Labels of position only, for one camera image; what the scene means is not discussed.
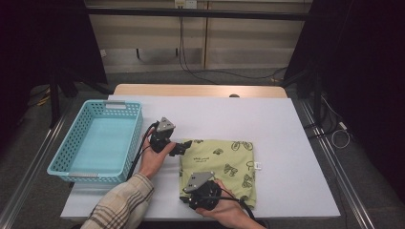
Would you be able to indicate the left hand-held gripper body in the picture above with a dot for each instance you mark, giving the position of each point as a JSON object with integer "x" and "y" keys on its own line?
{"x": 162, "y": 136}

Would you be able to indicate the white wall socket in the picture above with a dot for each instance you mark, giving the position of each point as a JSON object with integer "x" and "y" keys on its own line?
{"x": 186, "y": 3}

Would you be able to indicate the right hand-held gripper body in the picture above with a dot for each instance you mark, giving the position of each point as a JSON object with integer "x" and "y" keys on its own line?
{"x": 203, "y": 191}

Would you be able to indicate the aluminium rail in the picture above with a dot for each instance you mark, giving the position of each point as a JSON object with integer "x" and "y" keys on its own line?
{"x": 337, "y": 171}
{"x": 31, "y": 165}

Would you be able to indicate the black curtain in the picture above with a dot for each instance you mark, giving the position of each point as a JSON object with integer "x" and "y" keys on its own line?
{"x": 366, "y": 63}
{"x": 41, "y": 38}

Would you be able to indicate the black stand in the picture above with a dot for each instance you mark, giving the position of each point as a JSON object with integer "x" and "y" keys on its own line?
{"x": 54, "y": 95}
{"x": 316, "y": 95}

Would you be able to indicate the person's left hand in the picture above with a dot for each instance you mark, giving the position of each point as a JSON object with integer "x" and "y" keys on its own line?
{"x": 154, "y": 162}

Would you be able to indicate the black horizontal bar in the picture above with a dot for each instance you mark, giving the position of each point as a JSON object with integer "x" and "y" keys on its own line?
{"x": 197, "y": 13}

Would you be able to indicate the light blue plastic basket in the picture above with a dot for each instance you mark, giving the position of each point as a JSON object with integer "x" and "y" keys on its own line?
{"x": 102, "y": 143}

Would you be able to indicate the white table board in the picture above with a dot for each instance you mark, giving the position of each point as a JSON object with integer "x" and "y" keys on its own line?
{"x": 254, "y": 120}

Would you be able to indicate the person's right hand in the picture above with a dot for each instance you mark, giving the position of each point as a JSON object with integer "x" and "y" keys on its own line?
{"x": 229, "y": 210}

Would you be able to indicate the green printed baby romper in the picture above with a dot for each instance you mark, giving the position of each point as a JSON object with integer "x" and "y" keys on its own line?
{"x": 223, "y": 159}

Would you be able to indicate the small white wall outlet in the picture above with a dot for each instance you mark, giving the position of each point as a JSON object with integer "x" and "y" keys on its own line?
{"x": 103, "y": 53}

